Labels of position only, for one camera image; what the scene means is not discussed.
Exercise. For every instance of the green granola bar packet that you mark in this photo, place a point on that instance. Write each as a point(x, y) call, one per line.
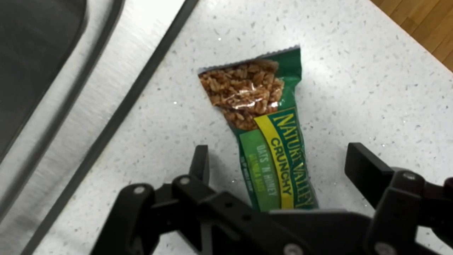
point(278, 161)

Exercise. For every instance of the stainless steel double sink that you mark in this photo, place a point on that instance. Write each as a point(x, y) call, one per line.
point(94, 71)

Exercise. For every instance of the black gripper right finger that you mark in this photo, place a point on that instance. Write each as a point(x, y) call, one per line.
point(402, 199)

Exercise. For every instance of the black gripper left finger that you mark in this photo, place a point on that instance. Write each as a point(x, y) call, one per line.
point(142, 213)

